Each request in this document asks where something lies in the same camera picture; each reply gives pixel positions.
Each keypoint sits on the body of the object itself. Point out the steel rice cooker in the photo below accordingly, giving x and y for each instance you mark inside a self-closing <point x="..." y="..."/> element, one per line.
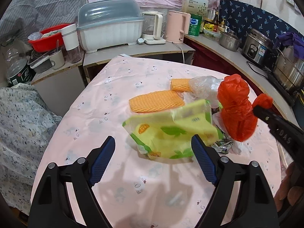
<point x="257" y="48"/>

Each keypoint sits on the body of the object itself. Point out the yellow-green snack bag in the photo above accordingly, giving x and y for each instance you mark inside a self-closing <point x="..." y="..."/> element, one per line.
<point x="166" y="133"/>

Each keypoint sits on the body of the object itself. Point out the blue patterned cloth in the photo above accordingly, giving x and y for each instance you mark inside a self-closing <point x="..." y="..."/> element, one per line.
<point x="247" y="14"/>

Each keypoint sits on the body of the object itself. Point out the white blender cup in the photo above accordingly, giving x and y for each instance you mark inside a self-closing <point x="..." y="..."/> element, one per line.
<point x="71" y="40"/>

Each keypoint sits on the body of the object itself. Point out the pink printed tablecloth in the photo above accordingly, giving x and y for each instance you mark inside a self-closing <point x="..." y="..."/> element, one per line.
<point x="106" y="99"/>

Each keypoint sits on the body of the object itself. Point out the dark tin can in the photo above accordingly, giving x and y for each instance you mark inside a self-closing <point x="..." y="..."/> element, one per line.
<point x="19" y="76"/>

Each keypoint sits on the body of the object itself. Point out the white power plug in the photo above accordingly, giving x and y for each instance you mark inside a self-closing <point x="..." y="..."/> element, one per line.
<point x="141" y="40"/>

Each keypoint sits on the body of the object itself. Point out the green tin can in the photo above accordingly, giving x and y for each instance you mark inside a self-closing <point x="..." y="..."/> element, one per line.
<point x="195" y="26"/>

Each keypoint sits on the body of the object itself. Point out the grey striped cloth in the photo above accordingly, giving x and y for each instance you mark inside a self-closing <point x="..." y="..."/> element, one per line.
<point x="42" y="4"/>

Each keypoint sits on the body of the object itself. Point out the red plastic bag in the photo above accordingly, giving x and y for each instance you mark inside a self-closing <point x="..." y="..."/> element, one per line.
<point x="235" y="109"/>

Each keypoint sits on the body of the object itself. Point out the dark sauce bottle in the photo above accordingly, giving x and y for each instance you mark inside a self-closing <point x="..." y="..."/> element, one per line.
<point x="215" y="23"/>

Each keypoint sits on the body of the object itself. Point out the yellow oil bottle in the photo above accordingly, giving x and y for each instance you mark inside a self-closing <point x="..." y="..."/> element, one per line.
<point x="221" y="26"/>

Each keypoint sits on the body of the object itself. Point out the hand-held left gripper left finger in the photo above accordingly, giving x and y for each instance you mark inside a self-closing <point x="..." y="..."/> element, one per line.
<point x="102" y="162"/>

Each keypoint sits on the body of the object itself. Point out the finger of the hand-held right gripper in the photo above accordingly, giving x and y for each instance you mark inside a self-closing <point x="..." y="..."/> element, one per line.
<point x="263" y="115"/>

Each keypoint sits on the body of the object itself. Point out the white mug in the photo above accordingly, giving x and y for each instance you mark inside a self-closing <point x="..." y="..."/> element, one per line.
<point x="57" y="60"/>

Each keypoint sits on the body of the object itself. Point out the black induction cooker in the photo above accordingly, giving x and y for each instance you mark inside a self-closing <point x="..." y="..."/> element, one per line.
<point x="280" y="85"/>

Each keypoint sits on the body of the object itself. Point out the red plastic basin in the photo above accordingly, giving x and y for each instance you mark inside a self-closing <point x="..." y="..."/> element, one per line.
<point x="51" y="40"/>

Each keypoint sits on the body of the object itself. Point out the clear plastic bag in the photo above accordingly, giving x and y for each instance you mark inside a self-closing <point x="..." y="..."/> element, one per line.
<point x="204" y="84"/>

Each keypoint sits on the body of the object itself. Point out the glass food container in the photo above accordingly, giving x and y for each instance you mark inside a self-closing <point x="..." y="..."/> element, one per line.
<point x="211" y="35"/>

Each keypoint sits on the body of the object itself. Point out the cardboard box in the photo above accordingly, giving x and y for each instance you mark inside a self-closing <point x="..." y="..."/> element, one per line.
<point x="194" y="3"/>

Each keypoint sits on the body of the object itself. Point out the orange foam net sleeve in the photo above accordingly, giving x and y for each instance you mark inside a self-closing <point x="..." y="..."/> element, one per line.
<point x="154" y="101"/>
<point x="180" y="84"/>

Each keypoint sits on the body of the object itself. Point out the floral cloth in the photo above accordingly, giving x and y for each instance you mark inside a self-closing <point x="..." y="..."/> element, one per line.
<point x="21" y="128"/>

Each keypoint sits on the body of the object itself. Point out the person's right hand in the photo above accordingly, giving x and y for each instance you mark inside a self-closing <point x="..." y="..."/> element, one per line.
<point x="288" y="185"/>

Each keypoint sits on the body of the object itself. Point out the pink electric kettle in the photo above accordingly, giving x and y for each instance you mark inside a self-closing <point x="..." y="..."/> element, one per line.
<point x="177" y="26"/>

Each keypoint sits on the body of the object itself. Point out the large steel pot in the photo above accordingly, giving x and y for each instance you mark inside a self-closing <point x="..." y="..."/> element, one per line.
<point x="288" y="73"/>

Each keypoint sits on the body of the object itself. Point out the clear plastic bottle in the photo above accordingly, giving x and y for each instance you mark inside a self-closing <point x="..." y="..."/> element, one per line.
<point x="11" y="57"/>

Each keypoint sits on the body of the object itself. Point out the white dish box grey lid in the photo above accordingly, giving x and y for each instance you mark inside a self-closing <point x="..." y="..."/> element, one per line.
<point x="111" y="33"/>

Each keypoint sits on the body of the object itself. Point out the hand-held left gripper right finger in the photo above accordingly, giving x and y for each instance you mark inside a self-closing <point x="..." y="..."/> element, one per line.
<point x="204" y="162"/>

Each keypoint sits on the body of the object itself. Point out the silver foil wrapper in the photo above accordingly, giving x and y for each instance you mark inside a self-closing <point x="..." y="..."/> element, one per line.
<point x="223" y="147"/>

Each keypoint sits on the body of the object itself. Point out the clear plastic tray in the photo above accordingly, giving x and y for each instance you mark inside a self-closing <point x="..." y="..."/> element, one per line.
<point x="40" y="65"/>

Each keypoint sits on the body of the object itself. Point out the purple cloth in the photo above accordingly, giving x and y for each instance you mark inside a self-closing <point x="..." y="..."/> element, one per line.
<point x="292" y="41"/>

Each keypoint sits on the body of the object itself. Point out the small steel pot with lid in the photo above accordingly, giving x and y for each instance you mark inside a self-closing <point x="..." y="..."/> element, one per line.
<point x="229" y="41"/>

